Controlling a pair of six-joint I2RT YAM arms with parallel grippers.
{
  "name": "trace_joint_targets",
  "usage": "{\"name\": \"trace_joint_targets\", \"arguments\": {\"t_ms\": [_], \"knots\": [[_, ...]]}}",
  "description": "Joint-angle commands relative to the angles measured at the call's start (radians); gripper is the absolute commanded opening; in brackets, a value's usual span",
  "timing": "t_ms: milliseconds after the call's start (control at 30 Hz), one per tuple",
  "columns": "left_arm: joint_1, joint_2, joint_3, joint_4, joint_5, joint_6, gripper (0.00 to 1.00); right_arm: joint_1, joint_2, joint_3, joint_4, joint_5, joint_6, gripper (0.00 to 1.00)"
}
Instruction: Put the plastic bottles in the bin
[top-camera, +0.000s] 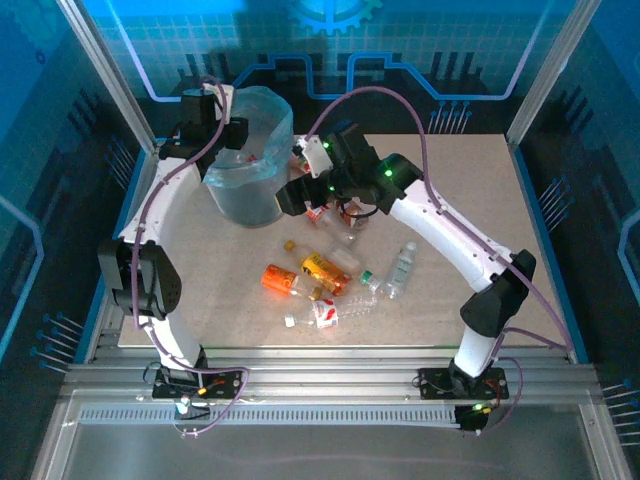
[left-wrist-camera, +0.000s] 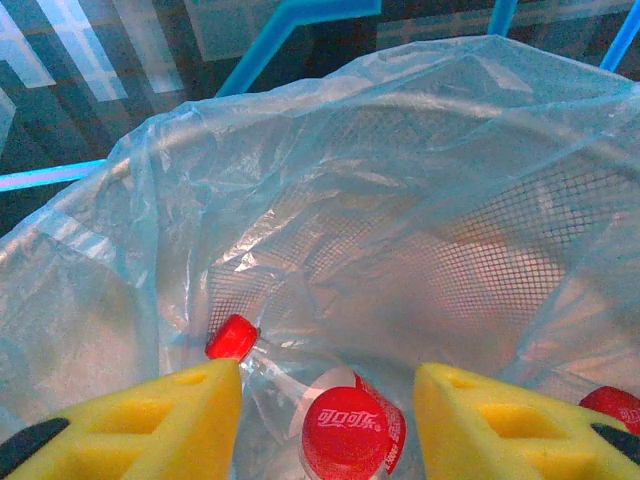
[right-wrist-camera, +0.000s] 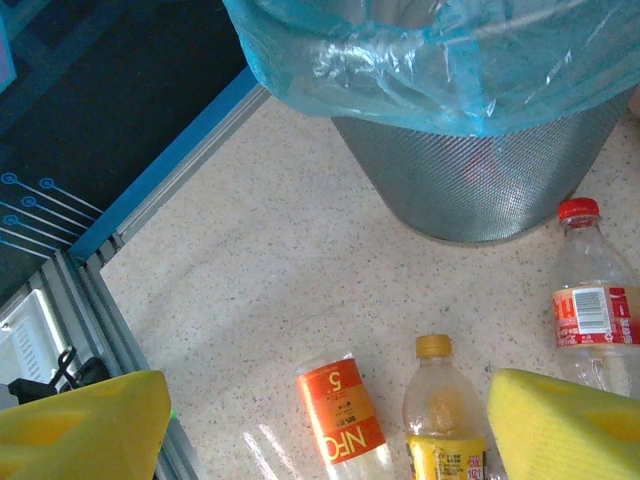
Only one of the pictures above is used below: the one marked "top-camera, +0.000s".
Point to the pink bottle fruit label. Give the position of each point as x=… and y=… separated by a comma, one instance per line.
x=301, y=167

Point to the brown label drink bottle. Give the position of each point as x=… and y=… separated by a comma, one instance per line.
x=355, y=212

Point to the amber bottle yellow label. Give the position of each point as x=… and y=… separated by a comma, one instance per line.
x=320, y=266

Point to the clear plastic bottle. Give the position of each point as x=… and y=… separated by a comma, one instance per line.
x=345, y=256

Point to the orange label bottle gold cap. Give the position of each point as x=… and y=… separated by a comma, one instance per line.
x=277, y=280

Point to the green cap clear bottle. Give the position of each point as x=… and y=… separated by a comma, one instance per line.
x=366, y=277

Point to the clear bottle green label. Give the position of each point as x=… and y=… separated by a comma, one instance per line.
x=401, y=272

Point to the white cap red white label bottle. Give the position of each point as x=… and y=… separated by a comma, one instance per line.
x=325, y=315

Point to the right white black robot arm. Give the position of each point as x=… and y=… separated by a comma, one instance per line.
x=450, y=235

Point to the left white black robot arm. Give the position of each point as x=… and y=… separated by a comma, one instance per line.
x=172, y=345

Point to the blue plastic bin liner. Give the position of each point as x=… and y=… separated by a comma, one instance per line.
x=270, y=150

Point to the grey plastic waste bin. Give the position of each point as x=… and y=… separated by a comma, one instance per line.
x=250, y=205

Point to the grey metal shelf panel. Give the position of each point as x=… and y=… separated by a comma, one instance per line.
x=320, y=450

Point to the black connector box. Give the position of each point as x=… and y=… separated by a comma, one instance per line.
x=472, y=417

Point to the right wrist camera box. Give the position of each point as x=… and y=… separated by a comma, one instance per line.
x=312, y=152

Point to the aluminium frame post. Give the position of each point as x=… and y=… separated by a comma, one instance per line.
x=550, y=75
x=107, y=75

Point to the long aluminium base rail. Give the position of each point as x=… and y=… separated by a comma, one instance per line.
x=325, y=372

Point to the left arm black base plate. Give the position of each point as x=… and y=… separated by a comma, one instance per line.
x=225, y=385

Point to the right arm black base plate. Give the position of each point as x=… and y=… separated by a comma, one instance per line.
x=432, y=385

